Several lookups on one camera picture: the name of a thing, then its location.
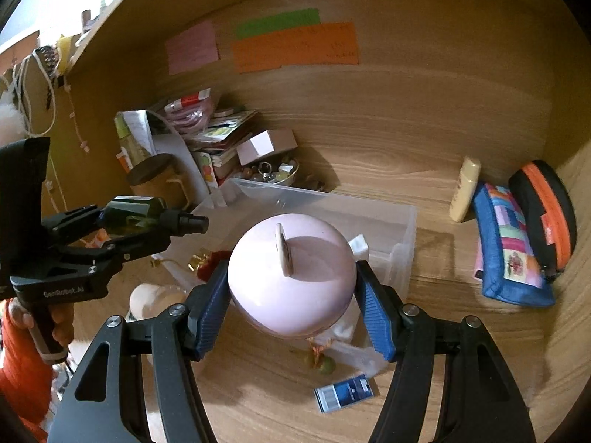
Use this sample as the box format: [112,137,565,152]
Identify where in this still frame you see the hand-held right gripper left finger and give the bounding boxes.
[46,261,232,443]

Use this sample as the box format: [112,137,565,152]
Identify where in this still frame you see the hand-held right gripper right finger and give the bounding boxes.
[355,260,536,443]

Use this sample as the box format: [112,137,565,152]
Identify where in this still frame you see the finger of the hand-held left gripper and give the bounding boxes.
[59,225,172,267]
[41,203,108,241]

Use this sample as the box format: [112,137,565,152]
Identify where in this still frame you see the dark green spray bottle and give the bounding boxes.
[99,196,209,237]

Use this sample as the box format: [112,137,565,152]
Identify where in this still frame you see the pink round jar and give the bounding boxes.
[228,213,357,337]

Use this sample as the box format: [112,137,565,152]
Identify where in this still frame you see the clear plastic storage box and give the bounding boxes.
[191,178,419,305]

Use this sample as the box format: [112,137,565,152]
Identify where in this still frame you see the wooden desktop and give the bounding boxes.
[60,115,583,443]

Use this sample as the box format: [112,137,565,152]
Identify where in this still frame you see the person's left hand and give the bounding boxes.
[7,298,75,356]

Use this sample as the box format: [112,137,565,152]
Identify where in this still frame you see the gold red tassel charm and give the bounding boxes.
[150,250,232,282]

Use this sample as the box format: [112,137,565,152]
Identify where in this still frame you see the white round bottle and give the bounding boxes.
[129,283,188,321]

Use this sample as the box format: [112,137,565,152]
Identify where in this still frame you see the brown jar with dark lid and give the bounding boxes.
[127,153,191,210]

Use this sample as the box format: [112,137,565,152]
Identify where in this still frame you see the small blue card box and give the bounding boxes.
[314,373,374,413]

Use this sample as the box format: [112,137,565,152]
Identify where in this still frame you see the fruit print card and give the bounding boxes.
[194,150,221,192]

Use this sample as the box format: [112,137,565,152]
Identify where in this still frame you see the white plush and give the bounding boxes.
[0,87,28,145]

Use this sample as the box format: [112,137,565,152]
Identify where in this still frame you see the stack of booklets and cards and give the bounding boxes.
[189,108,260,181]

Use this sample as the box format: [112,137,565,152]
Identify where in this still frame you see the blue patchwork pouch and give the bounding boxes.
[473,181,556,308]

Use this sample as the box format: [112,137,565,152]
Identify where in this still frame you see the bowl of beads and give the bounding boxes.
[240,157,301,188]

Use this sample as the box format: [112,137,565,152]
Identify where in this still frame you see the cream lotion tube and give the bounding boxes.
[449,156,482,222]

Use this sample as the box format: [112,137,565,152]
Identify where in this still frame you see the small pink cardboard box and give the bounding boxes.
[236,129,297,166]

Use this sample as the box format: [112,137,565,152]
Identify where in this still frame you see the black orange zip case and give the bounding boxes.
[508,161,578,280]

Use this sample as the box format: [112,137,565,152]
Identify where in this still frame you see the pink sticky note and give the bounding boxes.
[165,20,220,76]

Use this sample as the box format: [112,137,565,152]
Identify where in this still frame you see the orange sticky note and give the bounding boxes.
[231,22,359,75]

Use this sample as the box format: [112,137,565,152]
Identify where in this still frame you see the green sticky note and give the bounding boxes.
[235,8,321,40]

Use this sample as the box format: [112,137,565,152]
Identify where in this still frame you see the hanging bead string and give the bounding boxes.
[60,74,90,153]

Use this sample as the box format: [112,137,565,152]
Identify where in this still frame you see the white cord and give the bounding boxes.
[9,48,58,134]

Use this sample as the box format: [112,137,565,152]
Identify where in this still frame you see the pink cable packet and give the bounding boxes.
[164,89,218,127]

